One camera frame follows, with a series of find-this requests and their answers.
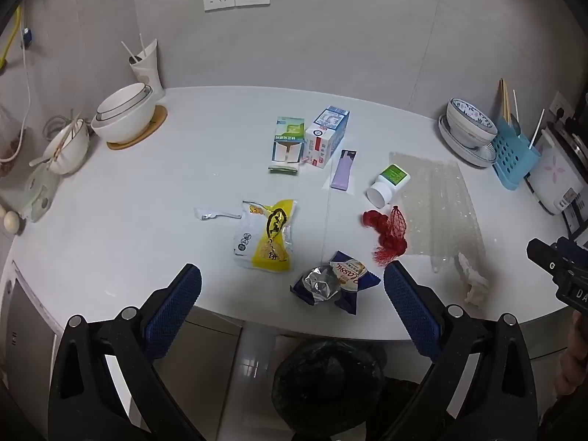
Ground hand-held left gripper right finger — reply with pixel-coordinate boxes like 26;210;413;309
379;261;538;441

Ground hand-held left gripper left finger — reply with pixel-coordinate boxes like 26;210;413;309
48;263;203;441

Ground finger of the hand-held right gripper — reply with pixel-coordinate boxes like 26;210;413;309
527;237;564;281

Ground clear bubble wrap sheet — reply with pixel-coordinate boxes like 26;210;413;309
390;151;488;273

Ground black mesh trash bin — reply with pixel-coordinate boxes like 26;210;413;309
271;340;387;440

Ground yellow snack packet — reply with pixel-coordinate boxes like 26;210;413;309
232;199;299;273

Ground white pill bottle green label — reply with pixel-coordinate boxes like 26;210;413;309
366;164;410;207

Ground blue white milk carton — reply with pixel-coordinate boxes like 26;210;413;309
304;105;351;168

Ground green white paper carton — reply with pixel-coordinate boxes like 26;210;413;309
269;116;306;176

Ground person's right hand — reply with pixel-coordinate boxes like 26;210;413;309
553;310;588;398

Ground black white appliance box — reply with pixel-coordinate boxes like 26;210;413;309
561;187;588;240

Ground crumpled white tissue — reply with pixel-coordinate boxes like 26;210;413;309
456;252;489;306

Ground blue foil snack wrapper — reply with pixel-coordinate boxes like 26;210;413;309
290;250;382;316

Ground red mesh net bag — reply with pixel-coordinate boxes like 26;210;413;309
362;205;409;266

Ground white floral rice cooker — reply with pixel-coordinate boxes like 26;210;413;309
525;119;588;215

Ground blue plastic utensil rack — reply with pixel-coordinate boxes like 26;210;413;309
492;117;542;191

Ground clear plastic spoon wrapper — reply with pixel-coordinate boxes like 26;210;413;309
193;207;242;222

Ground blue patterned white plate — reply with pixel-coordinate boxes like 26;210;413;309
438;115;500;169

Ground blue patterned white bowl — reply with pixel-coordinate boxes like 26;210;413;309
446;97;499;148

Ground purple sachet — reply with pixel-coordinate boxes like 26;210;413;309
330;149;357;192

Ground wooden chopsticks pair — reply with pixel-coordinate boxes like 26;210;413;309
498;78;512;123

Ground green white plastic board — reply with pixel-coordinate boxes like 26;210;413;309
19;165;61;224

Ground round wooden coaster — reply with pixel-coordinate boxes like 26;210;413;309
107;105;169;151

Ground white bowl with chopsticks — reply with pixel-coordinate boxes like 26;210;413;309
29;111;91;176

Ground small white bowl dark rim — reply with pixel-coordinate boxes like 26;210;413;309
96;82;153;120

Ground white slanted utensil cup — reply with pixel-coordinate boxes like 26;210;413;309
129;39;165;100

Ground white cable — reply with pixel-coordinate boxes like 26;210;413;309
0;46;34;162

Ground yellow cable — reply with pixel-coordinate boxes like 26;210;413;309
0;6;22;75

